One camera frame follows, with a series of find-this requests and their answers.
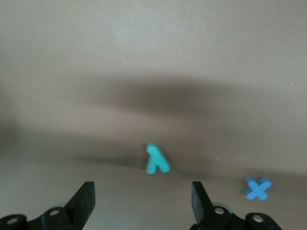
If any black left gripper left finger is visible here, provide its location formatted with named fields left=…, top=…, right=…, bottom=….
left=0, top=181, right=96, bottom=230

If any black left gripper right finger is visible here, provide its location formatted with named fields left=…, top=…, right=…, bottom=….
left=191, top=181, right=283, bottom=230

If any teal letter y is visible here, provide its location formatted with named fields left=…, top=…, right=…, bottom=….
left=145, top=143, right=171, bottom=174

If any blue letter x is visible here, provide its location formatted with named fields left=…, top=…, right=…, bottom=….
left=244, top=176, right=272, bottom=201

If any brown table cover sheet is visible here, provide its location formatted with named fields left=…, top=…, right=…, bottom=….
left=0, top=0, right=307, bottom=230

